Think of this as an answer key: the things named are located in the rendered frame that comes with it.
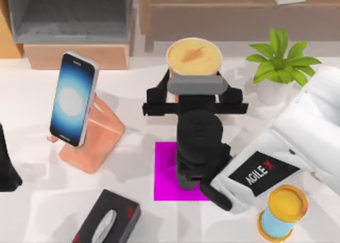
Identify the pale wooden cupboard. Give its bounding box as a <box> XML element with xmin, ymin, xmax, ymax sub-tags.
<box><xmin>0</xmin><ymin>0</ymin><xmax>25</xmax><ymax>60</ymax></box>

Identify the black tissue box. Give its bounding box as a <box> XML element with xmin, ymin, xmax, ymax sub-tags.
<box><xmin>71</xmin><ymin>188</ymin><xmax>142</xmax><ymax>243</ymax></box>

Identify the pale wooden drawer front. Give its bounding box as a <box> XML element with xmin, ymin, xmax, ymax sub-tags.
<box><xmin>23</xmin><ymin>42</ymin><xmax>131</xmax><ymax>70</ymax></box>

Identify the blue can with yellow lid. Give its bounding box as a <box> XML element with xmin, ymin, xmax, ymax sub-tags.
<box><xmin>257</xmin><ymin>184</ymin><xmax>310</xmax><ymax>241</ymax></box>

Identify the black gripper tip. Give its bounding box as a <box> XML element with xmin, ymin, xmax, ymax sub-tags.
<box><xmin>0</xmin><ymin>123</ymin><xmax>23</xmax><ymax>193</ymax></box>

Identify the smartphone with blue screen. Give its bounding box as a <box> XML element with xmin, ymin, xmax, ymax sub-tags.
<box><xmin>49</xmin><ymin>51</ymin><xmax>100</xmax><ymax>148</ymax></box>

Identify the brown wooden open shelf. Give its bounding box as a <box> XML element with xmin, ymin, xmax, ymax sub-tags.
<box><xmin>138</xmin><ymin>0</ymin><xmax>340</xmax><ymax>53</ymax></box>

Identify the salmon-coloured phone stand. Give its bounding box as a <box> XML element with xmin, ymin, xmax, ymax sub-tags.
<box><xmin>46</xmin><ymin>96</ymin><xmax>126</xmax><ymax>175</ymax></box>

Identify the magenta square mat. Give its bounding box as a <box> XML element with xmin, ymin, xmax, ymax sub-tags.
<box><xmin>153</xmin><ymin>141</ymin><xmax>214</xmax><ymax>202</ymax></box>

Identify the green plant in white pot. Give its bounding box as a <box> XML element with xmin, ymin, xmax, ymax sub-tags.
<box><xmin>244</xmin><ymin>26</ymin><xmax>322</xmax><ymax>106</ymax></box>

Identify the tan wooden cup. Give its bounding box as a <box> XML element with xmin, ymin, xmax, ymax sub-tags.
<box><xmin>166</xmin><ymin>38</ymin><xmax>223</xmax><ymax>78</ymax></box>

